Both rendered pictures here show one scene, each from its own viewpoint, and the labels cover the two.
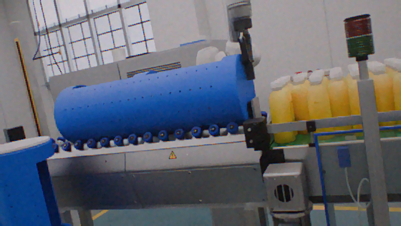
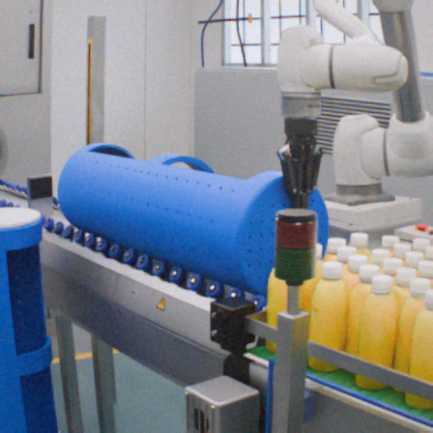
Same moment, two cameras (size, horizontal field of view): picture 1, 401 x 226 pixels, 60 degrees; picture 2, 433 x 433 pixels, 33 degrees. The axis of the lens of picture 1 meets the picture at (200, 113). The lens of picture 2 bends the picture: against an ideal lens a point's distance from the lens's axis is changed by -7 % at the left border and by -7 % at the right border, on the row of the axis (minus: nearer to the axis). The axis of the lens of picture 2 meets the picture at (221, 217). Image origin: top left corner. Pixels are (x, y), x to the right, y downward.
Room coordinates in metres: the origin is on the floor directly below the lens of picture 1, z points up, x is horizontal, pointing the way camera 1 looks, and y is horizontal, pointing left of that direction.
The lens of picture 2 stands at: (-0.16, -0.88, 1.49)
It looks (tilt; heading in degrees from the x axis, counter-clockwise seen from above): 12 degrees down; 29
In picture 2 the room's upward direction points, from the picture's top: straight up
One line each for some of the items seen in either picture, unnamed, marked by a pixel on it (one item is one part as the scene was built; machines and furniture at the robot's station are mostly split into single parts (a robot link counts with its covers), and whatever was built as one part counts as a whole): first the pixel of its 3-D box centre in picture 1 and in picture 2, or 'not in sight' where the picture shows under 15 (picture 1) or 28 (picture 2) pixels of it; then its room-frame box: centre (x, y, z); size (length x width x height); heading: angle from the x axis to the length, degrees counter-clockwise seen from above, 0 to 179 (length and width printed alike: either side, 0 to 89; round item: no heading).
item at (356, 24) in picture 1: (358, 28); (296, 231); (0.88, -0.43, 1.23); 0.06 x 0.06 x 0.04
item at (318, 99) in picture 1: (319, 109); (329, 320); (1.14, -0.39, 1.00); 0.07 x 0.07 x 0.20
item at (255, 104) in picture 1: (255, 114); not in sight; (1.36, -0.21, 0.99); 0.10 x 0.02 x 0.12; 157
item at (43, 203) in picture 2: (16, 140); (41, 196); (1.88, 1.01, 1.00); 0.10 x 0.04 x 0.15; 157
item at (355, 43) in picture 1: (360, 46); (295, 260); (0.88, -0.43, 1.18); 0.06 x 0.06 x 0.05
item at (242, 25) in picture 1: (243, 31); (301, 138); (1.38, -0.22, 1.32); 0.08 x 0.07 x 0.09; 157
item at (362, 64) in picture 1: (360, 48); (295, 264); (0.88, -0.43, 1.18); 0.06 x 0.06 x 0.16
